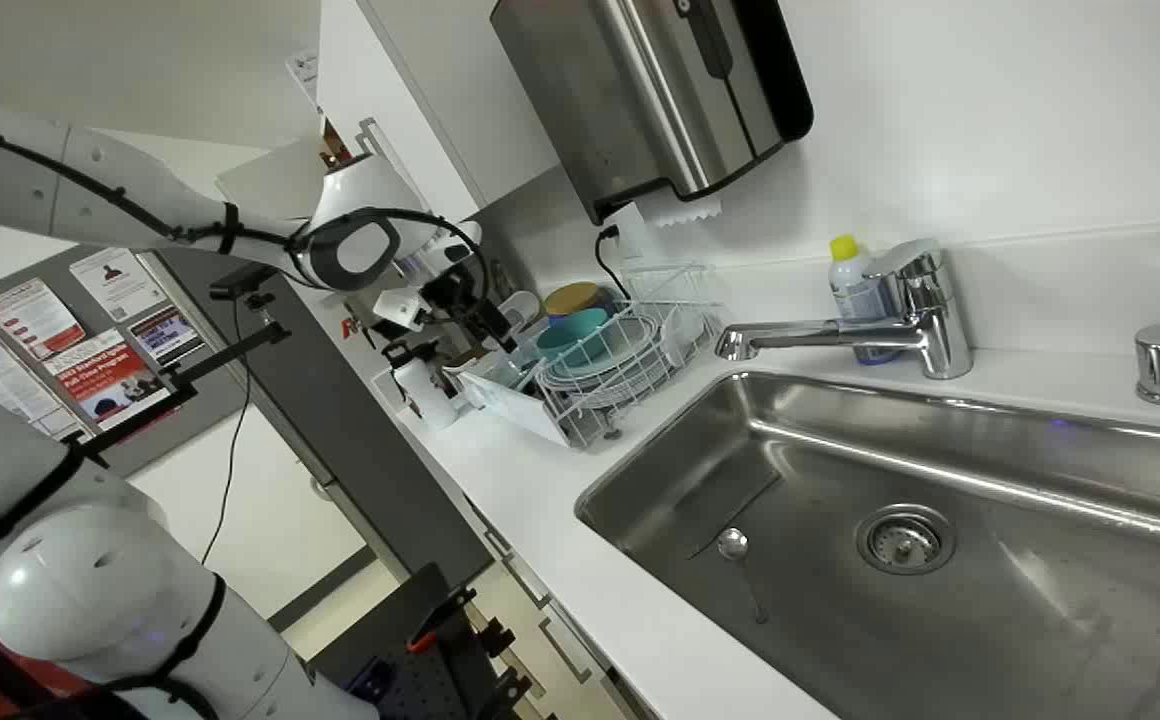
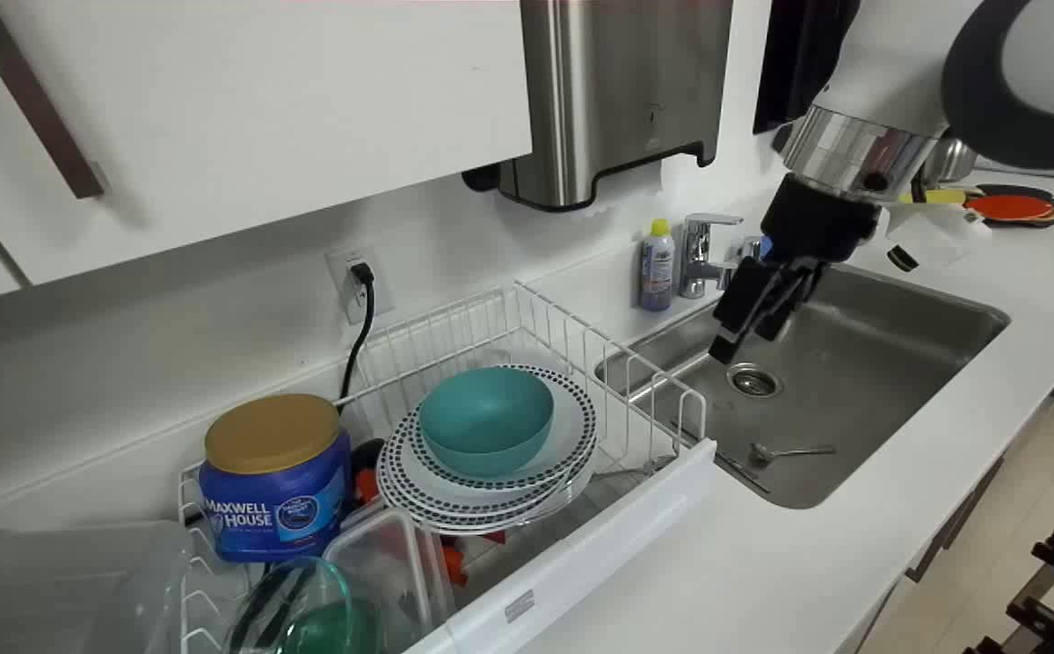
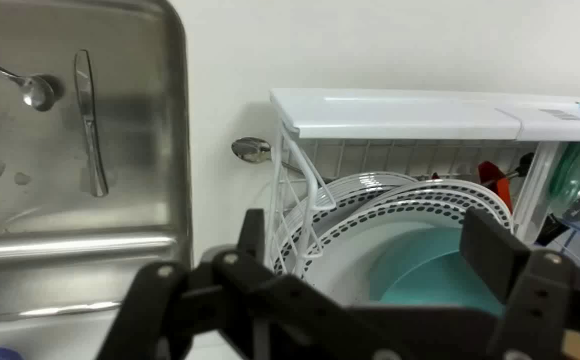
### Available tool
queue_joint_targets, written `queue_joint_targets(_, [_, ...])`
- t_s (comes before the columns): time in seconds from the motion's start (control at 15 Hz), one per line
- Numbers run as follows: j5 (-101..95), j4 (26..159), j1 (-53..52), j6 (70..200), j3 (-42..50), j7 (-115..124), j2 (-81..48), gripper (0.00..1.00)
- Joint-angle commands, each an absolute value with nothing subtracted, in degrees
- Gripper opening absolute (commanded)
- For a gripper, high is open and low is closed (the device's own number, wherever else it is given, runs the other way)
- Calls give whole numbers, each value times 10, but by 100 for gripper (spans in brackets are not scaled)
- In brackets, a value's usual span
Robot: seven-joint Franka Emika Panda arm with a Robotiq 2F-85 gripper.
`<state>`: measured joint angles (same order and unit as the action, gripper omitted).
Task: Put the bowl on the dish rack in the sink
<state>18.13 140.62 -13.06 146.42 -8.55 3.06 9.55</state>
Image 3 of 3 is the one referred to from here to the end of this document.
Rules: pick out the long white flat panel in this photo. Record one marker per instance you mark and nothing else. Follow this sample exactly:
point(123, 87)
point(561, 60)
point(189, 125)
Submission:
point(396, 117)

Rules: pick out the teal glass container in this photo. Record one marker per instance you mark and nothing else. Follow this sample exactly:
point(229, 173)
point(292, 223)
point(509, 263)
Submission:
point(577, 173)

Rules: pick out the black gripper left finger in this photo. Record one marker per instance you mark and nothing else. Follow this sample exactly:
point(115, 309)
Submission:
point(170, 301)

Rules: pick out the large white black-dotted plate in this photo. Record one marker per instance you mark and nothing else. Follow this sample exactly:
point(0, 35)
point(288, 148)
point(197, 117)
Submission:
point(351, 267)

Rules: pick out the metal table knife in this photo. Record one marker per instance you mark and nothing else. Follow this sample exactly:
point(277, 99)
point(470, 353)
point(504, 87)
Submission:
point(88, 120)

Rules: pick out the shiny metal spoon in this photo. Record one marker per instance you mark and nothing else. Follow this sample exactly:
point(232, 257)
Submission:
point(250, 151)

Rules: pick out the teal bowl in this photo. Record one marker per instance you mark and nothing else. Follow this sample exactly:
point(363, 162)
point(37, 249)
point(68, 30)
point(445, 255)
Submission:
point(430, 280)

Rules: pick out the white panel with blue label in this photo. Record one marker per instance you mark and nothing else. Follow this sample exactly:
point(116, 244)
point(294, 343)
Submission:
point(556, 122)

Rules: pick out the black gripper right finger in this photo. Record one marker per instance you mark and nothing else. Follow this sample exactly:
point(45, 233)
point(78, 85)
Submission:
point(537, 301)

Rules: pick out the stainless steel sink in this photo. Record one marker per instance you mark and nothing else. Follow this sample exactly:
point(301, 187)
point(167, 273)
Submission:
point(137, 132)

